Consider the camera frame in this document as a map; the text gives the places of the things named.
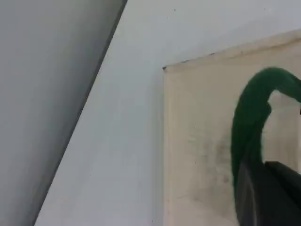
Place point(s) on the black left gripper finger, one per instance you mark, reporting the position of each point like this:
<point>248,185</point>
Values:
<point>270,200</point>

